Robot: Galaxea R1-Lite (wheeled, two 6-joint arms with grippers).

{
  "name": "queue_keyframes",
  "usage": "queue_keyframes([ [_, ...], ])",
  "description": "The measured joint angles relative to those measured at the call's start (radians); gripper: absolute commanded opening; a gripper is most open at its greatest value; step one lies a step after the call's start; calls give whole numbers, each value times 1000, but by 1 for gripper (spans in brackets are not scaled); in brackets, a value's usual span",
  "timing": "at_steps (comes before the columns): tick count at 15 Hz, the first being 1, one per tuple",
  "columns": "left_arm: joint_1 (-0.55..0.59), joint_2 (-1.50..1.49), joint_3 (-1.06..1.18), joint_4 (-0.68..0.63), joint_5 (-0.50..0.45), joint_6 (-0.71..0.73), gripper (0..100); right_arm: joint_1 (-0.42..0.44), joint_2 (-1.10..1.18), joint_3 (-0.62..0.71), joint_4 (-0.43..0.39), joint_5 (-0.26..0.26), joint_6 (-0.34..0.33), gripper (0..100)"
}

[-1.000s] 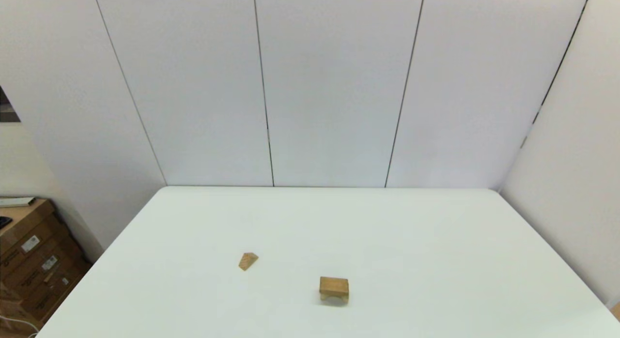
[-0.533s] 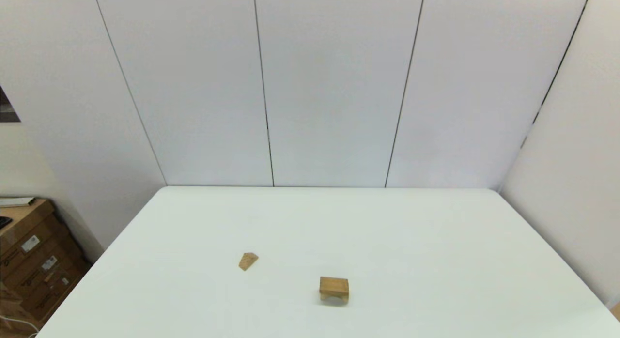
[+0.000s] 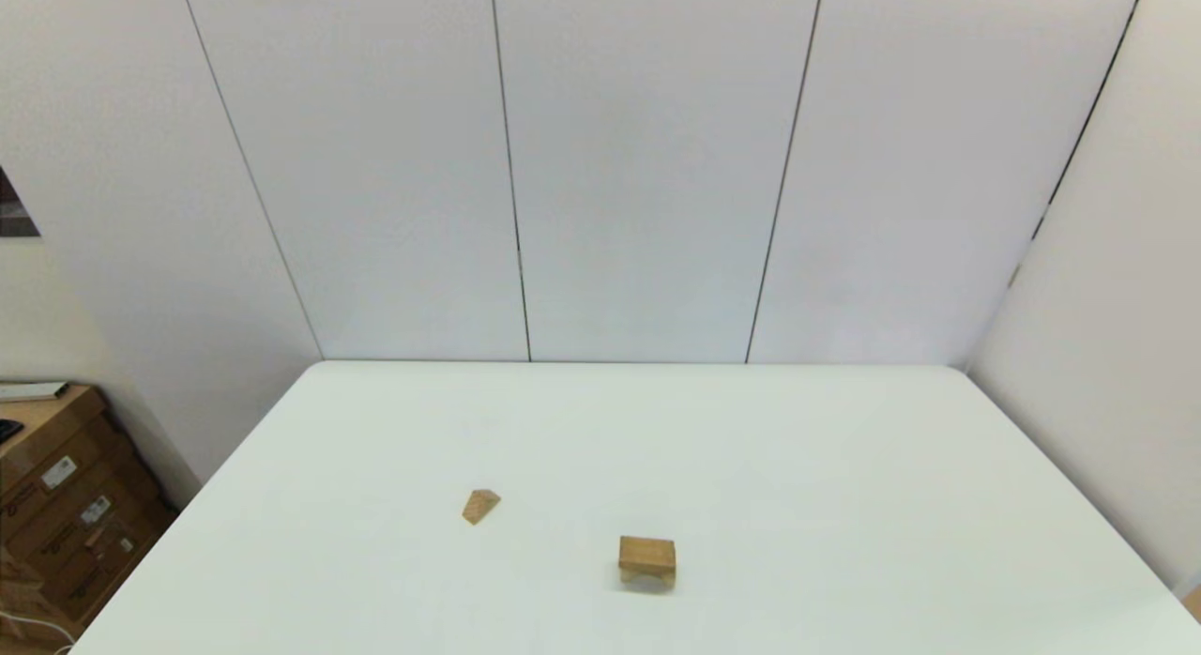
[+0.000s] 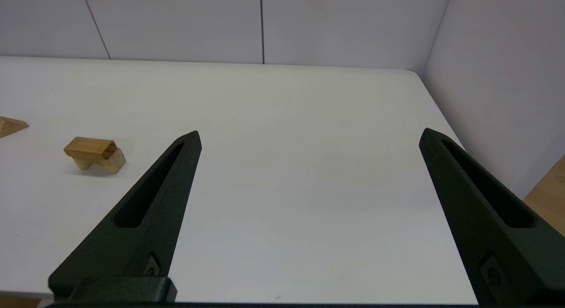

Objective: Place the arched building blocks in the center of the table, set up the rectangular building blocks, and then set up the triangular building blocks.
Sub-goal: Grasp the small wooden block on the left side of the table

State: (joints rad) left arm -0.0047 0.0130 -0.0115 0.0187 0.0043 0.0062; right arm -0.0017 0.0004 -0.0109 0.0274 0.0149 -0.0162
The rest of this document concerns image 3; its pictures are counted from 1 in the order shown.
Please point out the rectangular wooden building block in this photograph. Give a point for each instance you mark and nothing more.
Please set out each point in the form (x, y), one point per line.
(647, 553)

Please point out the arched wooden building block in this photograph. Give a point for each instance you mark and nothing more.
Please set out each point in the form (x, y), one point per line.
(647, 578)

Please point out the triangular wooden building block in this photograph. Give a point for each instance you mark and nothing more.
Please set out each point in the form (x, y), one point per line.
(480, 506)

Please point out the brown cardboard box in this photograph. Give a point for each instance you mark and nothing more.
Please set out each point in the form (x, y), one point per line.
(113, 575)
(56, 420)
(66, 524)

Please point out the flat cardboard sheet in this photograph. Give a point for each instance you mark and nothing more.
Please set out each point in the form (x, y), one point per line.
(17, 580)

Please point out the flat white bar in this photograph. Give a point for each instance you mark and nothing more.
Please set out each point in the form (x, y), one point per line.
(33, 390)

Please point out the small black device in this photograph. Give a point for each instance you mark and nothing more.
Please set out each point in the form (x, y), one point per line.
(7, 431)

